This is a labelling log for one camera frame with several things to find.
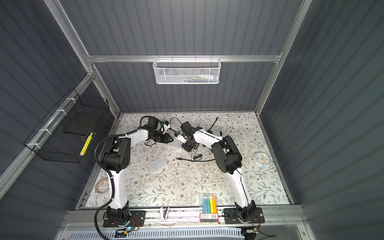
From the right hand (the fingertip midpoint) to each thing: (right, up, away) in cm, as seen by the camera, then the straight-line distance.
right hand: (188, 146), depth 101 cm
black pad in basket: (-56, +16, -24) cm, 62 cm away
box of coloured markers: (+11, -28, -25) cm, 39 cm away
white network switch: (-8, +2, -2) cm, 9 cm away
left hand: (-12, +4, +2) cm, 13 cm away
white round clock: (+46, -7, -10) cm, 47 cm away
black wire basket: (-59, +11, -28) cm, 66 cm away
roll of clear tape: (-49, -20, -16) cm, 55 cm away
